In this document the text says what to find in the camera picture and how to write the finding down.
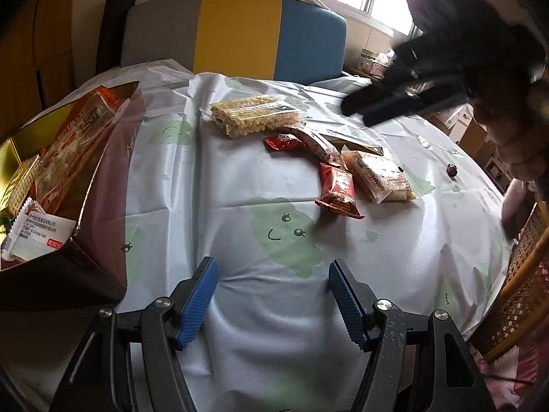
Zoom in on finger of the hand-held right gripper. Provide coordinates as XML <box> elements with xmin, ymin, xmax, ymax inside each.
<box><xmin>341</xmin><ymin>73</ymin><xmax>464</xmax><ymax>116</ymax></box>
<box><xmin>362</xmin><ymin>81</ymin><xmax>472</xmax><ymax>128</ymax></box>

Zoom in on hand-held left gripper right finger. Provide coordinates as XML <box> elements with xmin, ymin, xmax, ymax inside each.
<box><xmin>328</xmin><ymin>259</ymin><xmax>498</xmax><ymax>412</ymax></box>

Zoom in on white green printed tablecloth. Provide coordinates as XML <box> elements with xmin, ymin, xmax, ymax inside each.
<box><xmin>73</xmin><ymin>60</ymin><xmax>515</xmax><ymax>412</ymax></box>

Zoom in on clear sesame cake packet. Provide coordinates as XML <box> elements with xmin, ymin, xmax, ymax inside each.
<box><xmin>341</xmin><ymin>149</ymin><xmax>419</xmax><ymax>205</ymax></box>

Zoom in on white cardboard box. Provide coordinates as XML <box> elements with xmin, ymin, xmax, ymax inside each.
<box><xmin>442</xmin><ymin>105</ymin><xmax>475</xmax><ymax>144</ymax></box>

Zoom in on red white long packet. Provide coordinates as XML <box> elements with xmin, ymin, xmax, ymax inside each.
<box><xmin>283</xmin><ymin>126</ymin><xmax>348</xmax><ymax>170</ymax></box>

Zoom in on gold tin box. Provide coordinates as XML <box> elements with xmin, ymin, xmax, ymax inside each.
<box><xmin>0</xmin><ymin>81</ymin><xmax>149</xmax><ymax>312</ymax></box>

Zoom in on person's right hand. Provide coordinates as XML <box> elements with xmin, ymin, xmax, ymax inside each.
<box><xmin>472</xmin><ymin>83</ymin><xmax>549</xmax><ymax>194</ymax></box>

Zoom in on rattan chair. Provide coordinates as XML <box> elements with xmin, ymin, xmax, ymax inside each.
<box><xmin>469</xmin><ymin>199</ymin><xmax>549</xmax><ymax>363</ymax></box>

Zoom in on green white tissue box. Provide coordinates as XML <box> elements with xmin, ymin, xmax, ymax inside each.
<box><xmin>359</xmin><ymin>48</ymin><xmax>382</xmax><ymax>71</ymax></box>

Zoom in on red brown snack packet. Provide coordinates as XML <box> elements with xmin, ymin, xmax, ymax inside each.
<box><xmin>314</xmin><ymin>162</ymin><xmax>365</xmax><ymax>219</ymax></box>

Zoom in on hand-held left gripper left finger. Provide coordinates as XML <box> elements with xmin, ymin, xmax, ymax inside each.
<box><xmin>49</xmin><ymin>256</ymin><xmax>219</xmax><ymax>412</ymax></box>

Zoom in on white snack packet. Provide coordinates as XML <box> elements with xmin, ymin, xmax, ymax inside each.
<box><xmin>0</xmin><ymin>197</ymin><xmax>78</xmax><ymax>262</ymax></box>

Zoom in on yellow green cracker packet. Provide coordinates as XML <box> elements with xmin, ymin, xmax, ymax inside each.
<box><xmin>0</xmin><ymin>154</ymin><xmax>41</xmax><ymax>217</ymax></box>

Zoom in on pink cloth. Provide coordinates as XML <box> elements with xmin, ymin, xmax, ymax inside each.
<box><xmin>469</xmin><ymin>335</ymin><xmax>549</xmax><ymax>412</ymax></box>

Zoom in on brown wooden wardrobe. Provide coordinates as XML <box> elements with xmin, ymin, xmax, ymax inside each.
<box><xmin>0</xmin><ymin>0</ymin><xmax>82</xmax><ymax>138</ymax></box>

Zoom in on small red candy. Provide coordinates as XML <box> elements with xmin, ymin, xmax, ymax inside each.
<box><xmin>262</xmin><ymin>133</ymin><xmax>303</xmax><ymax>153</ymax></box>

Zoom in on large orange snack bag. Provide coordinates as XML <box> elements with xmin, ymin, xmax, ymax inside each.
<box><xmin>32</xmin><ymin>86</ymin><xmax>131</xmax><ymax>228</ymax></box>

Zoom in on yellow puffed snack packet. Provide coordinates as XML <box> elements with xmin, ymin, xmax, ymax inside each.
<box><xmin>199</xmin><ymin>94</ymin><xmax>309</xmax><ymax>139</ymax></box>

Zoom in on person's right forearm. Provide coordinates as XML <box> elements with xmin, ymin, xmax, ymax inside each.
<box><xmin>500</xmin><ymin>178</ymin><xmax>542</xmax><ymax>241</ymax></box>

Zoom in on white gold powder sachet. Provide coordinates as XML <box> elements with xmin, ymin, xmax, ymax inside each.
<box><xmin>300</xmin><ymin>124</ymin><xmax>384</xmax><ymax>157</ymax></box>

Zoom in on grey yellow blue chair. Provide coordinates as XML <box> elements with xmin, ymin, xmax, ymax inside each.
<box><xmin>120</xmin><ymin>0</ymin><xmax>347</xmax><ymax>84</ymax></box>

